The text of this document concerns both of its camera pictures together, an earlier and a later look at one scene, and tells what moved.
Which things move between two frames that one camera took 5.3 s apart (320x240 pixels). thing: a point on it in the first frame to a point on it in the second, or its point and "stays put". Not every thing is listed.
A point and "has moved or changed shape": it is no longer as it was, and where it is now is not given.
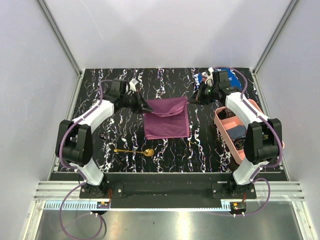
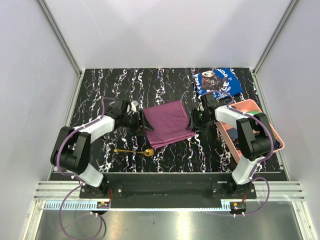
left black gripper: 141,106 to 140,124
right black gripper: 197,96 to 193,121
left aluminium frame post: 57,32 stays put
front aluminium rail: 56,190 stays put
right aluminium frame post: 270,44 stays put
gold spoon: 148,152 stays put
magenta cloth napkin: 169,119 has moved or changed shape
